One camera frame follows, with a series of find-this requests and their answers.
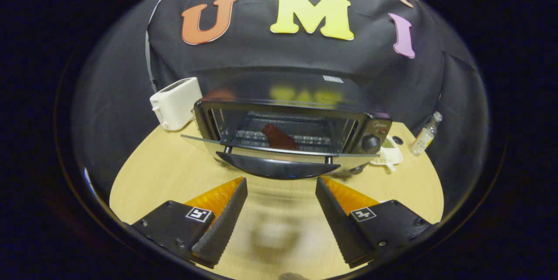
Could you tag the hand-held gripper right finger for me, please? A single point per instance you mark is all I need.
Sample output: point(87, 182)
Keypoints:
point(338, 223)

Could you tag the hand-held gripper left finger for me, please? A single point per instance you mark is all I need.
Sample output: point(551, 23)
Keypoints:
point(224, 223)

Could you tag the black toaster oven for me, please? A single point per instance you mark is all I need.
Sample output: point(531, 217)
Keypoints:
point(375, 140)

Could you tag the brown meat slice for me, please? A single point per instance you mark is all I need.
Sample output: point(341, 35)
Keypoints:
point(279, 138)

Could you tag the white pop-up toaster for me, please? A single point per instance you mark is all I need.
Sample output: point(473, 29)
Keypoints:
point(176, 105)

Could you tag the white divided spice dish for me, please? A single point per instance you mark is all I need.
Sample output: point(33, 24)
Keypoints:
point(392, 155)

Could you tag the small black round cap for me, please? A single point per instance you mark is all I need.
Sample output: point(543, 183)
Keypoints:
point(398, 140)

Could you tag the clear glass bottle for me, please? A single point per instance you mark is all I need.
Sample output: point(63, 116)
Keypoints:
point(423, 138)

